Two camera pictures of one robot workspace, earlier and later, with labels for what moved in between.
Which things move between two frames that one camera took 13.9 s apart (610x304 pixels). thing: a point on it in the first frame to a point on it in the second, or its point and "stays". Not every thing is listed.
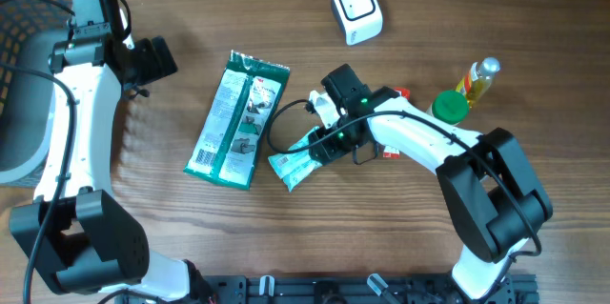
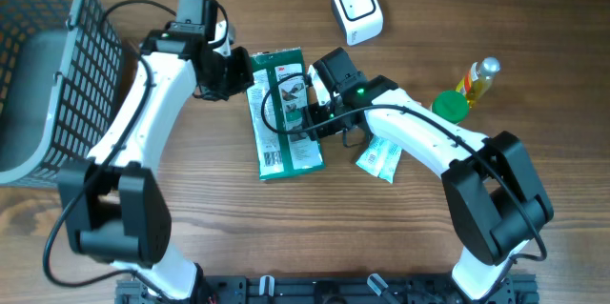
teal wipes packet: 294,165 to 381,158
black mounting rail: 516,289 stays
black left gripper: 152,70 to 237,75
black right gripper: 327,151 to 313,114
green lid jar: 450,107 stays
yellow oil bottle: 477,79 stays
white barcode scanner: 356,9 stays
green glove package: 233,134 to 279,154
